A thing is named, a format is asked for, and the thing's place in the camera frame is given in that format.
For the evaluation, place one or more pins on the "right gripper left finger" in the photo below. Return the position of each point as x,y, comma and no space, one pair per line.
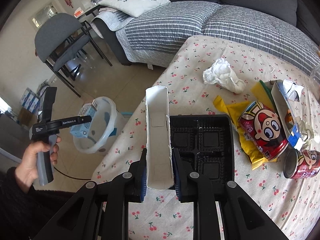
141,177

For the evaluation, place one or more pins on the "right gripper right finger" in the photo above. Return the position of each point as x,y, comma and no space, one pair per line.
180,177

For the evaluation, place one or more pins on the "white carton box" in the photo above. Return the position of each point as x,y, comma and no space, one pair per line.
159,155

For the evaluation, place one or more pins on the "red cartoon drink can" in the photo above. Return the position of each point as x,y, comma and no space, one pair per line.
263,127

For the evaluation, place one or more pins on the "white tissue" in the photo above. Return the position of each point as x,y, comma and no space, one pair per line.
220,73

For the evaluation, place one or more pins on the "torn blue white carton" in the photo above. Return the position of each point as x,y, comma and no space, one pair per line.
285,94

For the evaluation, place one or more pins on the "white blue trash bin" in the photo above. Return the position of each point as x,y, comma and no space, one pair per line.
99,134

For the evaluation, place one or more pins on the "person's left hand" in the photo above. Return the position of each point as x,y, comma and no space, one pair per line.
26,172

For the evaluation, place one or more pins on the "stacked cardboard boxes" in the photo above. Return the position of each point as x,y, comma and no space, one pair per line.
30,102

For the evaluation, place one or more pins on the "black plastic food tray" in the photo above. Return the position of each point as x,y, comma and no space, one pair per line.
206,143

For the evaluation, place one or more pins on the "yellow snack wrapper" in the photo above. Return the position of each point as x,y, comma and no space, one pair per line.
262,93

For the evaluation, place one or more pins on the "grey padded chair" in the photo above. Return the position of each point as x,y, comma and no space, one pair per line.
59,40

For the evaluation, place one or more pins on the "black side table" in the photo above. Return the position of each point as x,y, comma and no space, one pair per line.
93,10

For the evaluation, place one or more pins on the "grey striped sofa quilt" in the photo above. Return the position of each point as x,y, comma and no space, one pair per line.
156,36

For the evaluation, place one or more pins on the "white deer print pillow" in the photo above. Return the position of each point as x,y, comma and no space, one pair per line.
134,8

